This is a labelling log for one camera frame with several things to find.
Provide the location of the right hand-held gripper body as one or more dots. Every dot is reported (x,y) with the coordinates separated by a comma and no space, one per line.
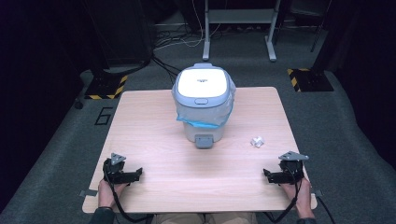
(291,169)

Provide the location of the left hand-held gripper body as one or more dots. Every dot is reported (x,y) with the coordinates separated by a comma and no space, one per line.
(114,169)

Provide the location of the white paper ball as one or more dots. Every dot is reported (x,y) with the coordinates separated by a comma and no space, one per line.
(257,142)

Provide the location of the white pedal trash can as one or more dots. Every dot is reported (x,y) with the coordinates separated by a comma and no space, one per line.
(202,82)

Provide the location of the person's left hand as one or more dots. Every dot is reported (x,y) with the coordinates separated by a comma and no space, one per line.
(107,194)

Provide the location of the person's right hand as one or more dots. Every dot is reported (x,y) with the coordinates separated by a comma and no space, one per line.
(300,197)

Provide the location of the small black floor object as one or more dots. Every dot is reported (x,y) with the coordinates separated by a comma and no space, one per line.
(78,104)

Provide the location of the person's legs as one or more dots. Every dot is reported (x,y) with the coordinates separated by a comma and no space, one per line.
(204,218)

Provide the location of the black striped stand base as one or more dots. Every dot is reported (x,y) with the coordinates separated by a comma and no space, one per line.
(106,87)
(309,80)

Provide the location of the clear blue trash bag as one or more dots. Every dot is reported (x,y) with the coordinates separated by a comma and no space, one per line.
(202,116)

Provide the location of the black stand pole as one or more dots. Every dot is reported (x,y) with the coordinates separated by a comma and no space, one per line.
(320,25)

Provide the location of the grey table edge bracket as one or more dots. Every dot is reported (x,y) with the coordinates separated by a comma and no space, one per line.
(88,193)
(318,193)

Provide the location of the grey metal stand frame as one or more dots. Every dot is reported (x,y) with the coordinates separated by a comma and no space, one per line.
(239,15)

